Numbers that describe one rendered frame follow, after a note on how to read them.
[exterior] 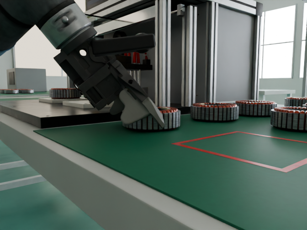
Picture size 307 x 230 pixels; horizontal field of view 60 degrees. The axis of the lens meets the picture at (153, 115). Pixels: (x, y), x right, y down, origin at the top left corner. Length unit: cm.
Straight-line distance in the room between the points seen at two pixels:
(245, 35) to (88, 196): 82
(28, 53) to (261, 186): 551
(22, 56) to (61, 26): 517
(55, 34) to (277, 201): 38
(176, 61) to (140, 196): 72
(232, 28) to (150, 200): 79
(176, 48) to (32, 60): 489
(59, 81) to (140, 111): 538
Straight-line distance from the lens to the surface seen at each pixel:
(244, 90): 99
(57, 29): 46
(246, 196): 22
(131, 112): 44
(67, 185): 34
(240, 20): 98
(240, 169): 28
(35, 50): 570
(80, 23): 46
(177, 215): 19
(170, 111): 48
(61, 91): 99
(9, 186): 201
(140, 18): 81
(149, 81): 100
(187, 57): 77
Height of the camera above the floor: 83
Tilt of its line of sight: 7 degrees down
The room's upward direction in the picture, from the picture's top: straight up
